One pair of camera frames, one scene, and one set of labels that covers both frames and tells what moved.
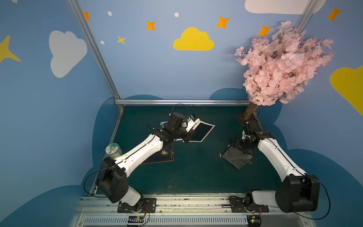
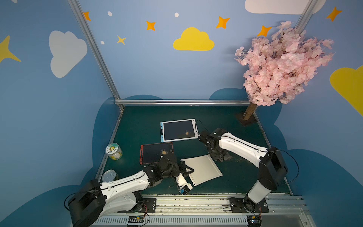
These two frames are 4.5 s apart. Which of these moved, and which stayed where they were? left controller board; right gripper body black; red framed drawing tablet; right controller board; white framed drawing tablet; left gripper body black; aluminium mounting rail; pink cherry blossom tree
Moved: white framed drawing tablet; left gripper body black; right gripper body black
Stayed: left controller board; right controller board; red framed drawing tablet; aluminium mounting rail; pink cherry blossom tree
